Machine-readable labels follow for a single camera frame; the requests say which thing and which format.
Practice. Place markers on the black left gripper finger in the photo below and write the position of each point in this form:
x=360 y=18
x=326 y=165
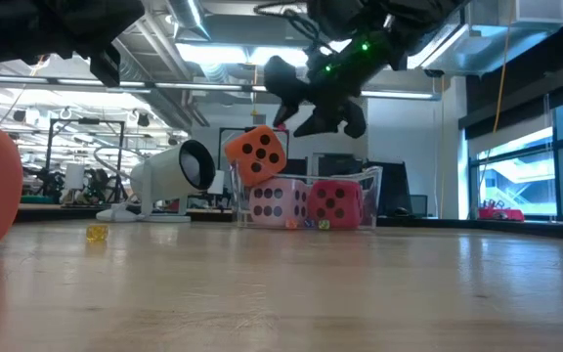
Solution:
x=130 y=14

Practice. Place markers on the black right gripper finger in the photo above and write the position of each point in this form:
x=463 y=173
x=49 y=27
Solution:
x=323 y=121
x=289 y=106

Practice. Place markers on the red foam die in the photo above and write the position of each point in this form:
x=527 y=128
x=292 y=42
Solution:
x=335 y=205

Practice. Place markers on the pink foam die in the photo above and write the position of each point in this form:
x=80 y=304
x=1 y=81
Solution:
x=276 y=205

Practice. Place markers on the small blue die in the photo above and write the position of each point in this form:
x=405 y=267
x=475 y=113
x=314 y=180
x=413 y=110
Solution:
x=308 y=223

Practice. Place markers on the small green die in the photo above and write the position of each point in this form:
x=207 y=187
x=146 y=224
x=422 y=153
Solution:
x=324 y=224

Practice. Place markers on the small orange die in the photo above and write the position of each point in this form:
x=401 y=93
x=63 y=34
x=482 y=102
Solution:
x=291 y=224

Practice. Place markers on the small yellow die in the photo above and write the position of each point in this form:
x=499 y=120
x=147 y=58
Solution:
x=97 y=232

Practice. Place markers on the clear plastic bin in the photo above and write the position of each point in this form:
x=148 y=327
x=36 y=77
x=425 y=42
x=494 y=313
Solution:
x=374 y=195

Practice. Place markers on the red object at window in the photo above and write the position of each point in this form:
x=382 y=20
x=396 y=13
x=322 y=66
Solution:
x=501 y=214

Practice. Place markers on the black background stand frame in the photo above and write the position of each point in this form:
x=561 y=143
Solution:
x=86 y=121

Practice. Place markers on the ceiling security camera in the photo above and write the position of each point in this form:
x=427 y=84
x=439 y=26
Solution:
x=434 y=73

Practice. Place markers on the silver air duct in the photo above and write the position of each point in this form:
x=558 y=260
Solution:
x=487 y=46

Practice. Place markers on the black aluminium table frame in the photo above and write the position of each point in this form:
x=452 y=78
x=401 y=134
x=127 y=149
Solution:
x=506 y=227

